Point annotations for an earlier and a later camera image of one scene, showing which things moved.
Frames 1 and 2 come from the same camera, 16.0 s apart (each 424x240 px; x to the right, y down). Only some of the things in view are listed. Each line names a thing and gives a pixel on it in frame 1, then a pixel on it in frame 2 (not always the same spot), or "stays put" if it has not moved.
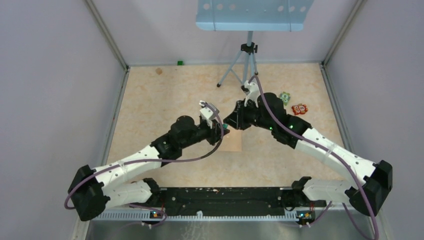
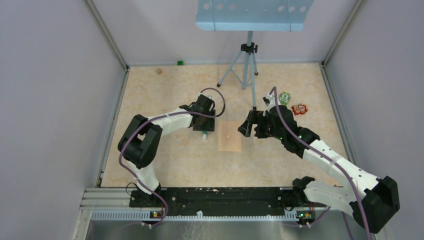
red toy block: [299, 109] stays put
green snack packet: [285, 97] stays put
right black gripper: [237, 118] -> [255, 117]
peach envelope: [232, 141] stays put
